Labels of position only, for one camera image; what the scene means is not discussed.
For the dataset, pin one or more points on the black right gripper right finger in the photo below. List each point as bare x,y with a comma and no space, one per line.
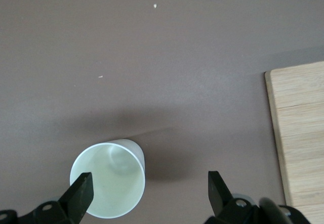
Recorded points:
220,198

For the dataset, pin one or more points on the wooden cutting board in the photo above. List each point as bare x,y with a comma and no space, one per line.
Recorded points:
301,138

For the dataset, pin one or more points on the white plastic cup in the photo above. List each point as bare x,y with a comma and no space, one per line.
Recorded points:
114,183

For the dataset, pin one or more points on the brown table mat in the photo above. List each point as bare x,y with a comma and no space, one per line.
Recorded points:
162,57

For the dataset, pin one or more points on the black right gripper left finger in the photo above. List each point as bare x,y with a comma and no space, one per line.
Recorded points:
76,201

